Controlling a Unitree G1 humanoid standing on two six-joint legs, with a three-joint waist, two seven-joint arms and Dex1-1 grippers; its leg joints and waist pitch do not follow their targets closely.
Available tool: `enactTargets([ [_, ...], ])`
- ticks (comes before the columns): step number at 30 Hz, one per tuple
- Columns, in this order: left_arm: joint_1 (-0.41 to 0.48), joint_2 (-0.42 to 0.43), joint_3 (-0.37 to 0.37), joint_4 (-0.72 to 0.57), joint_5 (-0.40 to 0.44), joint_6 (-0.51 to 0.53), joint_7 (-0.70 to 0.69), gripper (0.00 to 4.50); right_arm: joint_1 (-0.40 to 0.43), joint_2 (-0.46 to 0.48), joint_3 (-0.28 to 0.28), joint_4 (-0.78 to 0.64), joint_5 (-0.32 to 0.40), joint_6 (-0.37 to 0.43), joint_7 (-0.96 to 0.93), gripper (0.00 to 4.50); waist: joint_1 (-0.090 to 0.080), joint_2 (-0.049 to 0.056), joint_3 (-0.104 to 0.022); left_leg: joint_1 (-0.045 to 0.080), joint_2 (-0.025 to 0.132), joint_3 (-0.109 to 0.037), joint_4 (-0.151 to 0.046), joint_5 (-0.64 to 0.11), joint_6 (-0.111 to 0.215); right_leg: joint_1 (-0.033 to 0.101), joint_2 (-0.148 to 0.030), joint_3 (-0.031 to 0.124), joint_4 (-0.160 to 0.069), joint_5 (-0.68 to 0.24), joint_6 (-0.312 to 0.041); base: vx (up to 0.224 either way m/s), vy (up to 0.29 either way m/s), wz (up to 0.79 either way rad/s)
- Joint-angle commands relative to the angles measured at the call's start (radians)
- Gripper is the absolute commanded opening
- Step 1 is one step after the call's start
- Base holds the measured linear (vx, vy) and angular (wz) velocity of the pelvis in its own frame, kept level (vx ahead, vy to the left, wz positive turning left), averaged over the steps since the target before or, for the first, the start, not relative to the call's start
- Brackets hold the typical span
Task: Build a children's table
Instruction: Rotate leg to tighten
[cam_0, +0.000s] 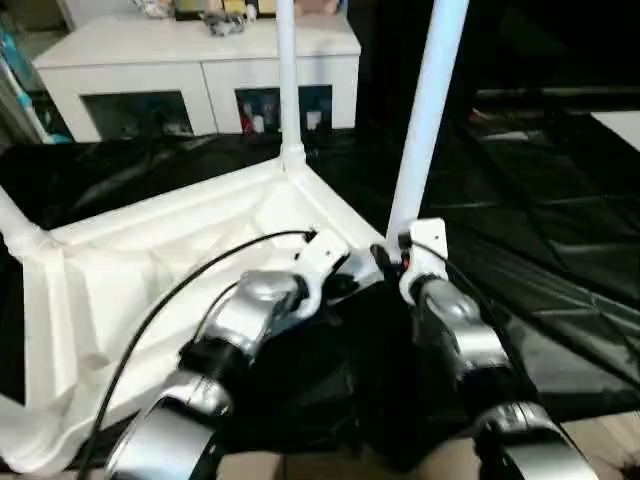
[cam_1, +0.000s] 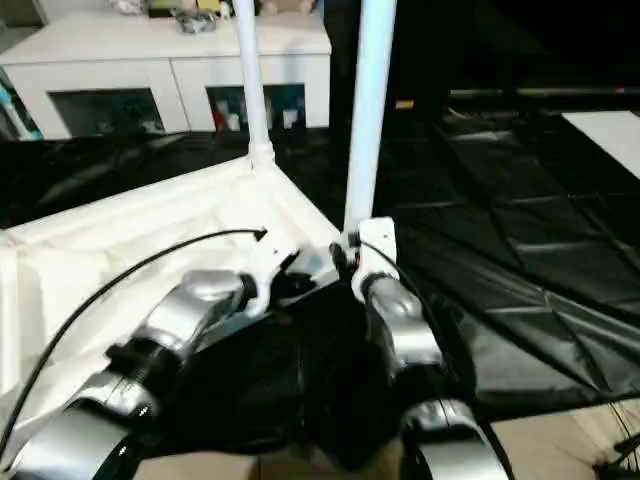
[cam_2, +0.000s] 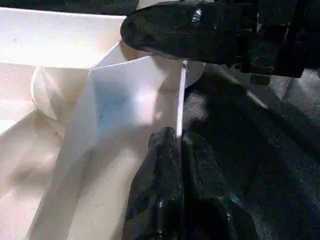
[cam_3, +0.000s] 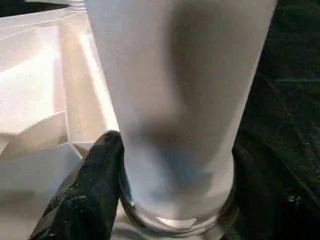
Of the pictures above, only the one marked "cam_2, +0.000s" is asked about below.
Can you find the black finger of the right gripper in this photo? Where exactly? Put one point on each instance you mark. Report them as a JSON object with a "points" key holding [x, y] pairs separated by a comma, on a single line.
{"points": [[185, 30]]}

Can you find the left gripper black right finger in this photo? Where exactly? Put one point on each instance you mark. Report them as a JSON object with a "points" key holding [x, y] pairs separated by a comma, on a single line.
{"points": [[215, 200]]}

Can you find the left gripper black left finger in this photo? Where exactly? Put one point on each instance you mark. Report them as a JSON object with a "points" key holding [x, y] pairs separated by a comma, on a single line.
{"points": [[155, 195]]}

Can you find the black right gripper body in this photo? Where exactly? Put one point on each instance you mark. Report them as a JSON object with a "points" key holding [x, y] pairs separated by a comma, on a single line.
{"points": [[285, 35]]}

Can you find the white plastic table top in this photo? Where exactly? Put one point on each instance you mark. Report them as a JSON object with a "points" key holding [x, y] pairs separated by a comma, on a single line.
{"points": [[75, 100]]}

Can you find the black plastic mat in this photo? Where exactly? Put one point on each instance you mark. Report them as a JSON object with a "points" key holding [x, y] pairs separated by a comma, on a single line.
{"points": [[270, 150]]}

